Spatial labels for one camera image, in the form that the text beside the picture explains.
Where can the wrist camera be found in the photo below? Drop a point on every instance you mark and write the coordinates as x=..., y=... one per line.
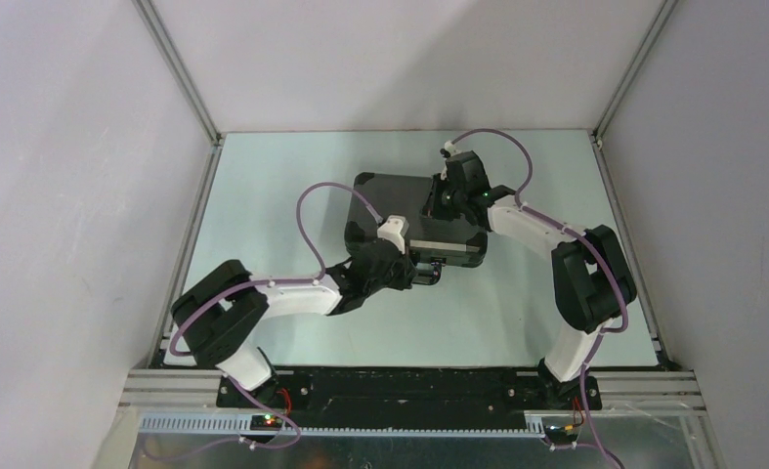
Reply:
x=394, y=230
x=450, y=152

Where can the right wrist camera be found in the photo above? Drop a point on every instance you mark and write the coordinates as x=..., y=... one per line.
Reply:
x=450, y=152

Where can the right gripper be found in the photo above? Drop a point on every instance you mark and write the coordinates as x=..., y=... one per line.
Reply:
x=432, y=209

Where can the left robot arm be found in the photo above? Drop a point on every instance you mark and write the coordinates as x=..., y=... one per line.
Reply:
x=217, y=315

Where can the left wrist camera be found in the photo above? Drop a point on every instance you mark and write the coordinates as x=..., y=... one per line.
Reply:
x=394, y=230

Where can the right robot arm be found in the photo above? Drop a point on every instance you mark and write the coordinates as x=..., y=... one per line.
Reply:
x=592, y=282

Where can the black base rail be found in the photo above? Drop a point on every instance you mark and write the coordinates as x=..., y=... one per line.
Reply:
x=421, y=398

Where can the black poker set case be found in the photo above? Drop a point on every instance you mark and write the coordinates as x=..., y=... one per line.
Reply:
x=432, y=244

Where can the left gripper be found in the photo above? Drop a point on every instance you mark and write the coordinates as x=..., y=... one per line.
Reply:
x=408, y=272

